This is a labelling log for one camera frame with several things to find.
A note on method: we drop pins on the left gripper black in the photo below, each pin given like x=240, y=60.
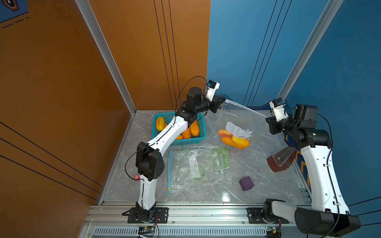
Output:
x=214, y=104

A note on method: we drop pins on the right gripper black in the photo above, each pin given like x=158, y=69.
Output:
x=272, y=126

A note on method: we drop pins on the red pink mango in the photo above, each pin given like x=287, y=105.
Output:
x=224, y=133

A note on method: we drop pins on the clear zip-top bag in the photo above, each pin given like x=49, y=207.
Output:
x=248, y=127

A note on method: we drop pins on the large orange mango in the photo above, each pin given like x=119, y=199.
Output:
x=228, y=141

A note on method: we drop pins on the yellow mango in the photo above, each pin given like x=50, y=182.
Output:
x=160, y=123

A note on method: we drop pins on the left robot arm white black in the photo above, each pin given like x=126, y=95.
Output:
x=149, y=161

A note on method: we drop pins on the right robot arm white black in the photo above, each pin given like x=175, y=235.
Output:
x=329, y=215

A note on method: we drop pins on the dark red box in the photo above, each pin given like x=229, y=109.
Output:
x=282, y=160

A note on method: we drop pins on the clear bags stack green print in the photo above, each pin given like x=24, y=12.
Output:
x=196, y=167

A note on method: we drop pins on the purple cube box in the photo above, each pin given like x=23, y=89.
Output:
x=246, y=183

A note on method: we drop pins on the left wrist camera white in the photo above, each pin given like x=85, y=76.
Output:
x=211, y=88

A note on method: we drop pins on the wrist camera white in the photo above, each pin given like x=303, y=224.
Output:
x=211, y=88
x=277, y=108

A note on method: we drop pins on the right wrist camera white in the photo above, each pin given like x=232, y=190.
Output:
x=277, y=108

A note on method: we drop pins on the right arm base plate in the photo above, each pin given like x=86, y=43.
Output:
x=262, y=215

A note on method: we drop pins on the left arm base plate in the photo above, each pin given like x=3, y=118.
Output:
x=155, y=215

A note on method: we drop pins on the aluminium rail front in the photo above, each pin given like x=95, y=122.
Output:
x=181, y=214

